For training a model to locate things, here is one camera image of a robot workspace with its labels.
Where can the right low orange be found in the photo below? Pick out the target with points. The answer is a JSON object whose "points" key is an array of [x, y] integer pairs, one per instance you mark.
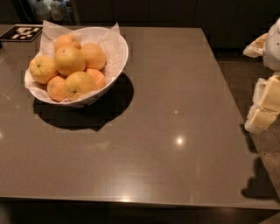
{"points": [[98, 76]]}

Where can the white ceramic bowl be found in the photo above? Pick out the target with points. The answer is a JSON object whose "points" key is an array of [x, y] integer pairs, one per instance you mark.
{"points": [[109, 39]]}

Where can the black white fiducial marker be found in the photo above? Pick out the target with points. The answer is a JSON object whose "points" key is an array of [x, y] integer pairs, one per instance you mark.
{"points": [[21, 33]]}

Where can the white paper bowl liner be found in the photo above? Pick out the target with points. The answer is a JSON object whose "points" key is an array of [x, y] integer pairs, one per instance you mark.
{"points": [[75, 68]]}

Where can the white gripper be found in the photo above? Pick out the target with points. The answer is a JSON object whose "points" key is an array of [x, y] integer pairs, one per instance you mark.
{"points": [[273, 48]]}

